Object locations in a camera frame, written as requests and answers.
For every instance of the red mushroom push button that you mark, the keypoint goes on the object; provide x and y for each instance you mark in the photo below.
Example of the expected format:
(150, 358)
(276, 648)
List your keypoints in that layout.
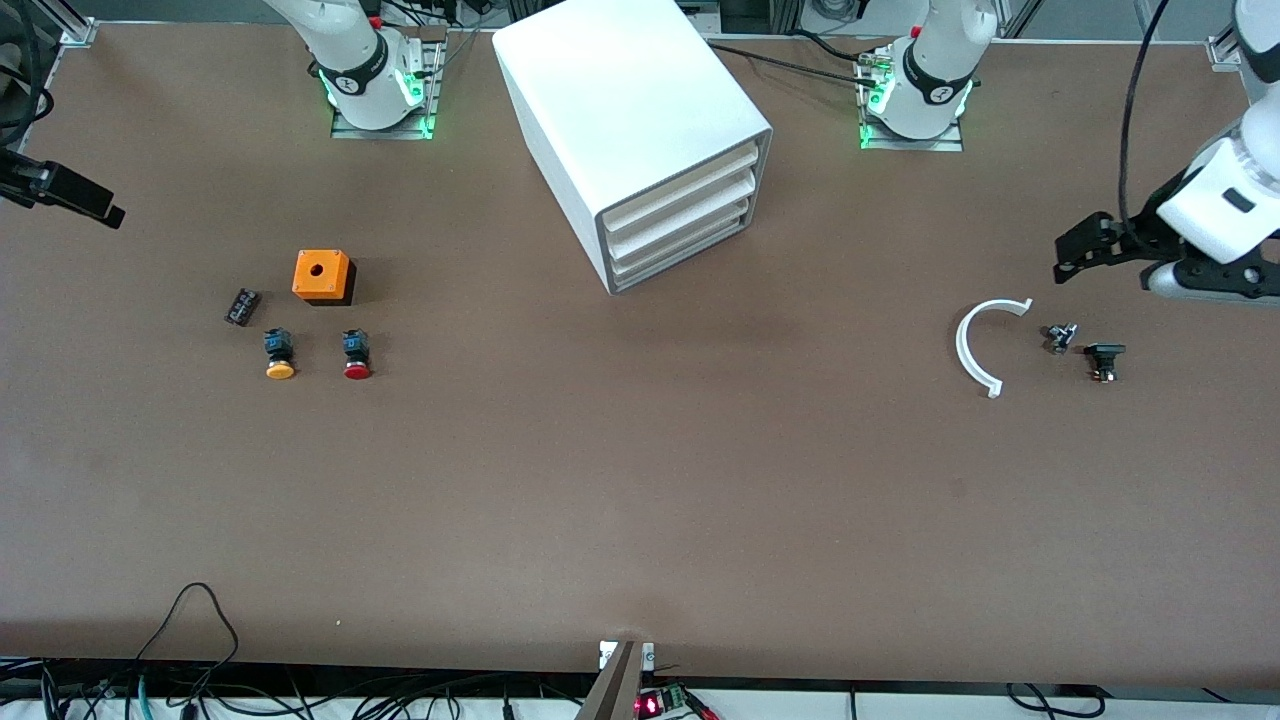
(357, 371)

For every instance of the white plastic drawer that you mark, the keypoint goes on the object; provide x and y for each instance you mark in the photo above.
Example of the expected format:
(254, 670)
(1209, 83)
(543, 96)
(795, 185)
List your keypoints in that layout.
(680, 189)
(680, 220)
(680, 205)
(680, 236)

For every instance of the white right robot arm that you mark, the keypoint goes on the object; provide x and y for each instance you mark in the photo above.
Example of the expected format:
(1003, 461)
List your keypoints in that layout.
(350, 60)

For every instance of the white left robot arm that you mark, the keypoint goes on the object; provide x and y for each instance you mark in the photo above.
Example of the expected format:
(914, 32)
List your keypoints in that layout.
(930, 80)

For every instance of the yellow mushroom push button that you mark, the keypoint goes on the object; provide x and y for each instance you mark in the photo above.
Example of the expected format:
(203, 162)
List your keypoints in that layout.
(280, 370)

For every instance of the grey drawer cabinet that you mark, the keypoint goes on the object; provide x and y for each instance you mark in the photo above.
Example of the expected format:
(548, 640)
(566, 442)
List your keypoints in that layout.
(620, 100)

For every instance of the small metal pipe fitting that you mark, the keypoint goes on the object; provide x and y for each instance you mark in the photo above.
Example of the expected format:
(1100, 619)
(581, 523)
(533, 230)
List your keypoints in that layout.
(1058, 337)

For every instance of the small black terminal block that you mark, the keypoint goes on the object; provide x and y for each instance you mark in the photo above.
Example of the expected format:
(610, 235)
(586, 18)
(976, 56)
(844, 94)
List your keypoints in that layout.
(243, 306)

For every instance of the circuit board with red light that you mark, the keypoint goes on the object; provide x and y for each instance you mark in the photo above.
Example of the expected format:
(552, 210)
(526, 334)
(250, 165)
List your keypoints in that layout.
(650, 705)

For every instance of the small black switch component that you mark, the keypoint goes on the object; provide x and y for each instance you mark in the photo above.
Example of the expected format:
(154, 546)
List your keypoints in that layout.
(1104, 351)

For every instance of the aluminium frame corner post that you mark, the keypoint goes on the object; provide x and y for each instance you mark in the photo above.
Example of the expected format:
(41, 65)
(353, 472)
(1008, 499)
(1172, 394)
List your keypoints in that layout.
(75, 25)

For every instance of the left arm aluminium base plate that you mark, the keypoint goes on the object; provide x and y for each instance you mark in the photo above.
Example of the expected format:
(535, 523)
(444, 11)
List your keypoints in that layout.
(910, 145)

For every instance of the orange button enclosure box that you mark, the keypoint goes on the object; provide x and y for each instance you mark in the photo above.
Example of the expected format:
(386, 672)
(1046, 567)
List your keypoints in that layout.
(330, 275)

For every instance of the right arm aluminium base plate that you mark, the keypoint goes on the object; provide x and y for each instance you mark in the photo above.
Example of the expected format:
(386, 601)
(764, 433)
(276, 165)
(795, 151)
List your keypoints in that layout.
(380, 132)

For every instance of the wooden post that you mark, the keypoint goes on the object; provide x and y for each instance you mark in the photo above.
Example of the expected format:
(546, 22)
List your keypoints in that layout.
(615, 690)

